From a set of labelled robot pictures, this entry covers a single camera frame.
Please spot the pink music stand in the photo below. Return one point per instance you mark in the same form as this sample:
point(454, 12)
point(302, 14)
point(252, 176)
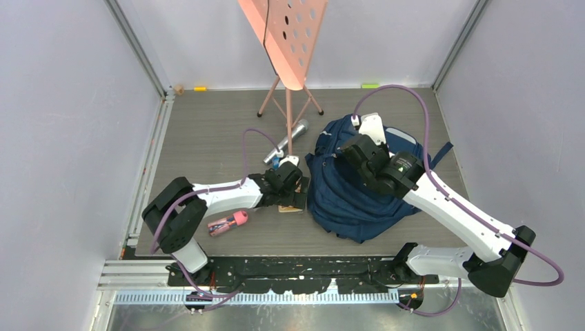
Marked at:
point(288, 32)

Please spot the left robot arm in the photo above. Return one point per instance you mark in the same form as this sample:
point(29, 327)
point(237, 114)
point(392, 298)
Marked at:
point(174, 215)

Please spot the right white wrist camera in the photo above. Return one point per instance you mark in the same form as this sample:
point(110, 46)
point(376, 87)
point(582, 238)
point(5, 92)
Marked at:
point(370, 125)

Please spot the small wooden block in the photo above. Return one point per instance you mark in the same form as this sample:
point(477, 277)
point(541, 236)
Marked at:
point(179, 89)

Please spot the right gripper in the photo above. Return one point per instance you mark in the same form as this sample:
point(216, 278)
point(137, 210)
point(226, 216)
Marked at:
point(385, 147)

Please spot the navy blue student backpack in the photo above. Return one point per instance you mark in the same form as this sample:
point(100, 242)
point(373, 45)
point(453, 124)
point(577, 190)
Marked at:
point(337, 198)

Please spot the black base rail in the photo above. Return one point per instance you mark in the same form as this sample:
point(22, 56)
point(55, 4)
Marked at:
point(307, 275)

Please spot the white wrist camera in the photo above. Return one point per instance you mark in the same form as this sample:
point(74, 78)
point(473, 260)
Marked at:
point(370, 125)
point(287, 158)

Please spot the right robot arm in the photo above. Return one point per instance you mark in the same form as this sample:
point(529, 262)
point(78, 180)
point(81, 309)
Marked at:
point(493, 251)

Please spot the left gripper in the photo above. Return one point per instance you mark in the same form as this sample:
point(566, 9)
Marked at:
point(296, 199)

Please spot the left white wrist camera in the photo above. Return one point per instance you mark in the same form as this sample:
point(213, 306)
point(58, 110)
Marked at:
point(287, 158)

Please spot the silver microphone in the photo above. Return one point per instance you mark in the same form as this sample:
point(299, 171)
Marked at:
point(299, 129)

